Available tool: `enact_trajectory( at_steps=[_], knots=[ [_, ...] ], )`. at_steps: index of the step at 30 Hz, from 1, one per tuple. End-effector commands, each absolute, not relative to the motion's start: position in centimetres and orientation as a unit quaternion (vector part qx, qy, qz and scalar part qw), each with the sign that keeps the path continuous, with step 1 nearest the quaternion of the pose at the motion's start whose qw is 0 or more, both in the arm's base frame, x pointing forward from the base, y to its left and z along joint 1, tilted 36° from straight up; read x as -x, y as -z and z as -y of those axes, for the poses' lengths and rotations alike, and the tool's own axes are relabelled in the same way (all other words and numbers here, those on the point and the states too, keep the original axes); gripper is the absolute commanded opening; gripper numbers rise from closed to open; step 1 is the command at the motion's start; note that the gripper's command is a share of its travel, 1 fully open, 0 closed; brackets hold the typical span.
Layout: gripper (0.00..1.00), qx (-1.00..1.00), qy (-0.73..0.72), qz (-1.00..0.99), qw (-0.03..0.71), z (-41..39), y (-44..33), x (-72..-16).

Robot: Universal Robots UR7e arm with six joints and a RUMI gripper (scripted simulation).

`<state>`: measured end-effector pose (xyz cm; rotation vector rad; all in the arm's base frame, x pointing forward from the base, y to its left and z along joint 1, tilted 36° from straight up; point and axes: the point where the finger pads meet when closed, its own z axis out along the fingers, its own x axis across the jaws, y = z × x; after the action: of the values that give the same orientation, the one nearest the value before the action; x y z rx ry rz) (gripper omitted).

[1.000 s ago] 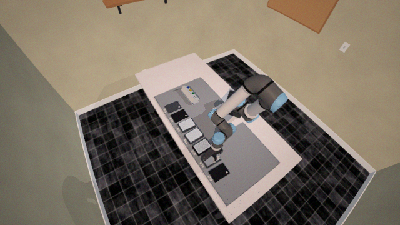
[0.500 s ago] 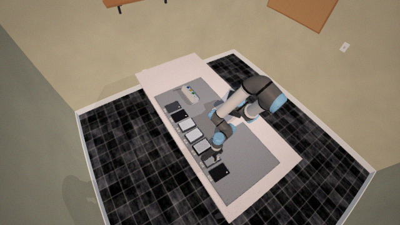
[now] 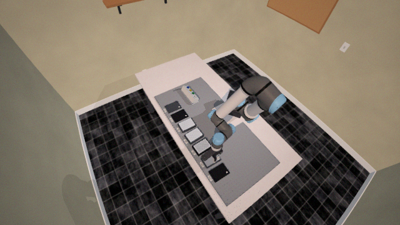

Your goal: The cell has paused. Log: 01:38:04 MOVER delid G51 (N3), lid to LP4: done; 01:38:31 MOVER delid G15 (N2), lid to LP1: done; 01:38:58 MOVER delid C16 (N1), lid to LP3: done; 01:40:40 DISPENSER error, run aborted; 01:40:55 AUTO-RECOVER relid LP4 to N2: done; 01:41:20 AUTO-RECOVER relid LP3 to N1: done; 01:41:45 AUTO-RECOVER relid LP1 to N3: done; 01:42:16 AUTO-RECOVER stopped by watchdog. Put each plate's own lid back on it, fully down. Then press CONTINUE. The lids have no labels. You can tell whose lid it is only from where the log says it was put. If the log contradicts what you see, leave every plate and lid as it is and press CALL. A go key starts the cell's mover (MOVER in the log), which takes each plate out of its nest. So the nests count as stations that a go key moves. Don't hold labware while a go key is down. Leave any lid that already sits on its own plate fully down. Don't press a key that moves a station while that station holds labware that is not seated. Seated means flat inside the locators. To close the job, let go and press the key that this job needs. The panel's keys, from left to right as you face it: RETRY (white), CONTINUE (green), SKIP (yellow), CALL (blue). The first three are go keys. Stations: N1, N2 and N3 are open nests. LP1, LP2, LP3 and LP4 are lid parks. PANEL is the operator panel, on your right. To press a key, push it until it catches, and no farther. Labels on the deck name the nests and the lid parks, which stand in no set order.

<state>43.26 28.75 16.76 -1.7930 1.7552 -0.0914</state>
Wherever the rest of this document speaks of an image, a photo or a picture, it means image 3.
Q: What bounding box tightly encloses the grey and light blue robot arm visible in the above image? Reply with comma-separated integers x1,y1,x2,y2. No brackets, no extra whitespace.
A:
201,76,286,161

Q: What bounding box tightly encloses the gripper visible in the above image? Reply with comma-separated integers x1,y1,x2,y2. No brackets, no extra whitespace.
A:
212,148,223,163

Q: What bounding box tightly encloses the white operator button panel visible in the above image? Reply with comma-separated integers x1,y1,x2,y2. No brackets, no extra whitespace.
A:
181,86,199,105

